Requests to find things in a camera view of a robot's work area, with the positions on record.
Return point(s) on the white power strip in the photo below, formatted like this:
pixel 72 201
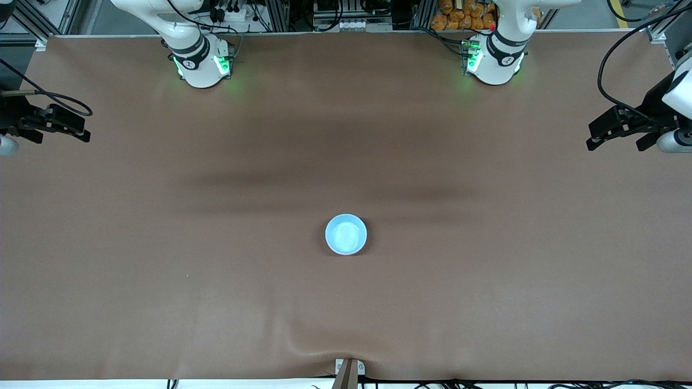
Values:
pixel 232 13

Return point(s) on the bag of orange snacks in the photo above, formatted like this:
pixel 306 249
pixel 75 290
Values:
pixel 459 16

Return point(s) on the blue bowl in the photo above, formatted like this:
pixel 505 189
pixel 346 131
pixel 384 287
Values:
pixel 346 234

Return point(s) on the aluminium frame rail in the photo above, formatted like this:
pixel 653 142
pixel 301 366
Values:
pixel 673 32
pixel 38 19

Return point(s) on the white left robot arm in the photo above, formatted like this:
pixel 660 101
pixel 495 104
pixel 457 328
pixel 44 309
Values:
pixel 500 59

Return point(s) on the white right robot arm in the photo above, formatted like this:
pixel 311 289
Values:
pixel 197 65

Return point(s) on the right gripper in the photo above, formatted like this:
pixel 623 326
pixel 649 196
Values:
pixel 12 117

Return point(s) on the brown table mat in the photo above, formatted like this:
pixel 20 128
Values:
pixel 346 135

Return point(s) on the metal table clamp bracket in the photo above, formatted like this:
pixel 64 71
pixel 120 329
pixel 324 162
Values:
pixel 348 373

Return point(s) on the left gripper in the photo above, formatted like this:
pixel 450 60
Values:
pixel 650 111

